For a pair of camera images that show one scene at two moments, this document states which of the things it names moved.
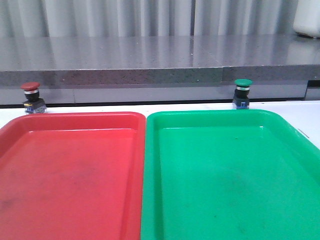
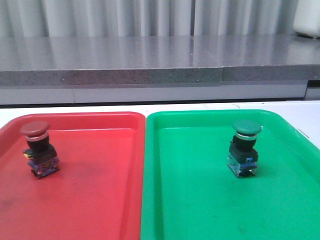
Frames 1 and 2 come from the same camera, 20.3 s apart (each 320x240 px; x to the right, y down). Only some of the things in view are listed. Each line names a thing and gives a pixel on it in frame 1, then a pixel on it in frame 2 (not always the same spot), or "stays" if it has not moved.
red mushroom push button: (33, 104) → (41, 156)
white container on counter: (307, 17) stays
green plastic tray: (228, 174) stays
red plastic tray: (72, 176) stays
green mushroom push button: (241, 99) → (242, 158)
